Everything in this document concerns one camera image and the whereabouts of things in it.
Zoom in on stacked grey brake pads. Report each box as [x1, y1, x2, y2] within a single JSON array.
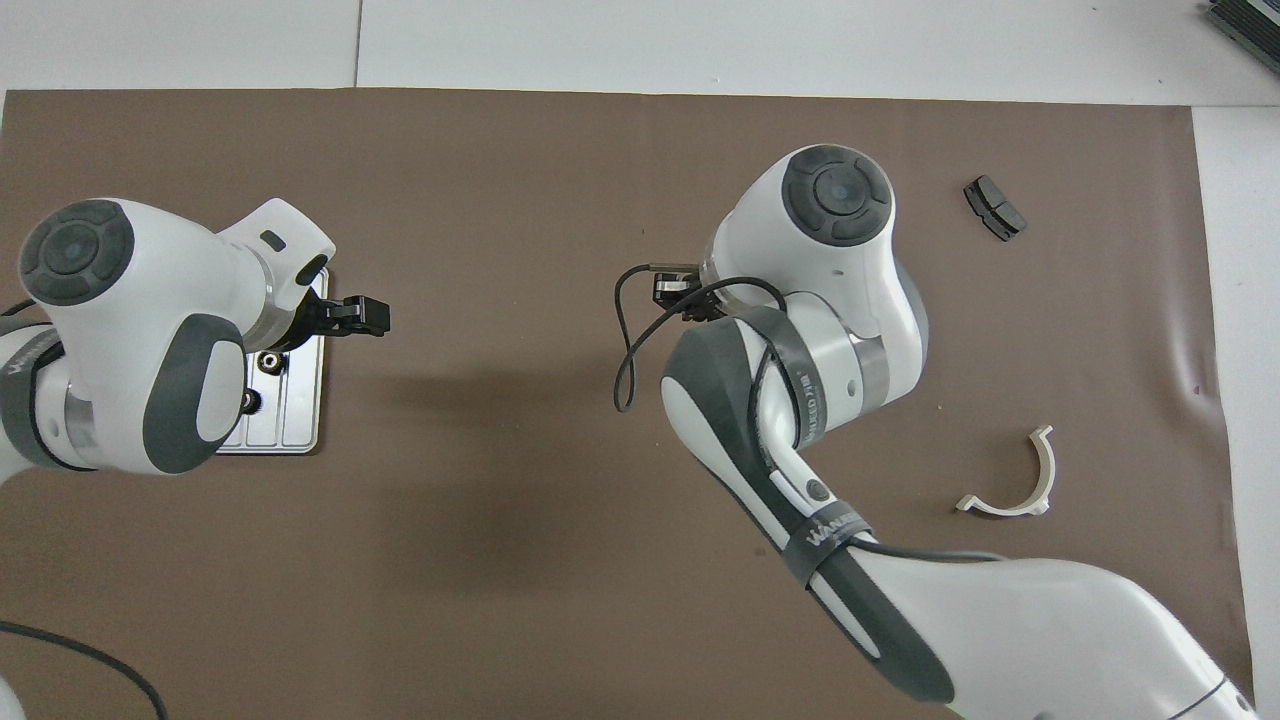
[[963, 175, 1029, 243]]

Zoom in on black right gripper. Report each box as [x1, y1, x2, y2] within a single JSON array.
[[652, 270, 727, 323]]

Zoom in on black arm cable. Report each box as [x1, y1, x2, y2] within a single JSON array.
[[0, 620, 168, 720], [613, 262, 791, 413]]

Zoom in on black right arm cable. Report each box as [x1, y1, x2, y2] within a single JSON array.
[[613, 262, 791, 413]]

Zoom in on dark ribbed metal device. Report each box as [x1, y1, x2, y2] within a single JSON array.
[[1203, 0, 1280, 76]]

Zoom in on brown paper table mat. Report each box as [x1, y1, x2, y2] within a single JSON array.
[[0, 88, 1259, 720]]

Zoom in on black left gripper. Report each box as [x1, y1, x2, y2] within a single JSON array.
[[274, 295, 392, 352]]

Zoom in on silver metal ribbed tray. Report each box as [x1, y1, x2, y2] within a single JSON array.
[[215, 268, 329, 456]]

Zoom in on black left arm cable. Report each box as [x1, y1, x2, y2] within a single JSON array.
[[0, 620, 168, 720]]

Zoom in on white half ring clamp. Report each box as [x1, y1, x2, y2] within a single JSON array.
[[955, 425, 1057, 518]]

